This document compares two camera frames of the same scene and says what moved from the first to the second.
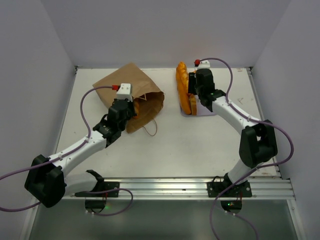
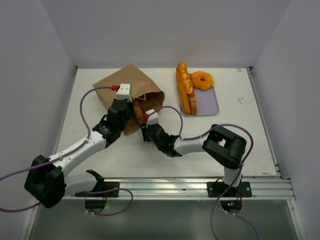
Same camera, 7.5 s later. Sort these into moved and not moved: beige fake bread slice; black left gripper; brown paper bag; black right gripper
Moved: black right gripper
Not moved: beige fake bread slice; brown paper bag; black left gripper
